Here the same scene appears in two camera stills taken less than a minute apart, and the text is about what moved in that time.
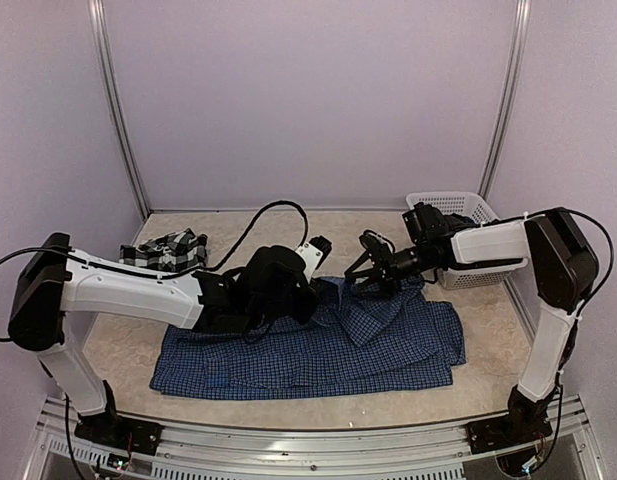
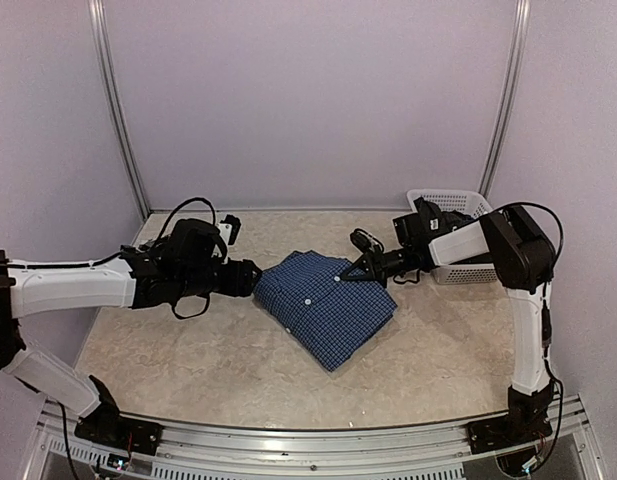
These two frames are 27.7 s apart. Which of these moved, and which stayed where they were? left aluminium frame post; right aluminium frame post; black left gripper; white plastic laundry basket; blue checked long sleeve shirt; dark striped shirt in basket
Moved: black left gripper; blue checked long sleeve shirt
Stayed: dark striped shirt in basket; white plastic laundry basket; left aluminium frame post; right aluminium frame post
